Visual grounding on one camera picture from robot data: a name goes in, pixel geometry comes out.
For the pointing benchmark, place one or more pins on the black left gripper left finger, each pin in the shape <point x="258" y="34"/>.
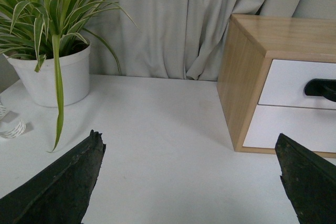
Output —
<point x="61" y="192"/>

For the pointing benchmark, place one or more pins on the wooden drawer cabinet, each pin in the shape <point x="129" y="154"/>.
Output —
<point x="252" y="43"/>

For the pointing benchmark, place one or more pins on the grey curtain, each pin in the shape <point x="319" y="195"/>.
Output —
<point x="177" y="39"/>

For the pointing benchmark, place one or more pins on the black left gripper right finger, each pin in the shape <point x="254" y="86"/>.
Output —
<point x="308" y="180"/>

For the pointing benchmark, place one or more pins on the green spider plant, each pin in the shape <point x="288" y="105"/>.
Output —
<point x="38" y="31"/>

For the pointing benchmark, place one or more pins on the white plant pot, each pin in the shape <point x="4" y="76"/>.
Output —
<point x="41" y="86"/>

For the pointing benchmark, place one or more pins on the white tape strip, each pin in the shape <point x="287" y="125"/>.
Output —
<point x="12" y="125"/>

